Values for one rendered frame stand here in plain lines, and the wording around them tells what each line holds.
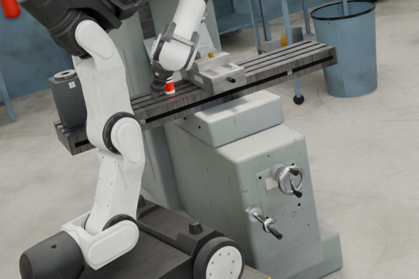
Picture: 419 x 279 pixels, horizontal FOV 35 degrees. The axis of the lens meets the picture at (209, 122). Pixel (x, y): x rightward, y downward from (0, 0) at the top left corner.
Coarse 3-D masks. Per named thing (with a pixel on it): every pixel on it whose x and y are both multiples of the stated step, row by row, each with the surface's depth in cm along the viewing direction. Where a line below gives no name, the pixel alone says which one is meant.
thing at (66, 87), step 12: (60, 72) 258; (72, 72) 254; (60, 84) 249; (72, 84) 251; (60, 96) 250; (72, 96) 252; (60, 108) 255; (72, 108) 253; (84, 108) 256; (60, 120) 263; (72, 120) 255; (84, 120) 257
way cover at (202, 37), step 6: (204, 24) 312; (198, 30) 310; (204, 30) 311; (204, 36) 311; (144, 42) 301; (150, 42) 302; (198, 42) 309; (204, 42) 310; (210, 42) 311; (150, 48) 301; (198, 48) 309; (150, 60) 300; (174, 72) 301; (174, 78) 299; (180, 78) 300
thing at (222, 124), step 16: (256, 96) 273; (272, 96) 269; (208, 112) 266; (224, 112) 262; (240, 112) 261; (256, 112) 264; (272, 112) 268; (192, 128) 275; (208, 128) 258; (224, 128) 260; (240, 128) 263; (256, 128) 266; (208, 144) 264
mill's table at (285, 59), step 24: (288, 48) 301; (312, 48) 294; (264, 72) 277; (288, 72) 282; (144, 96) 276; (168, 96) 269; (192, 96) 265; (216, 96) 270; (240, 96) 275; (144, 120) 258; (168, 120) 263; (72, 144) 248
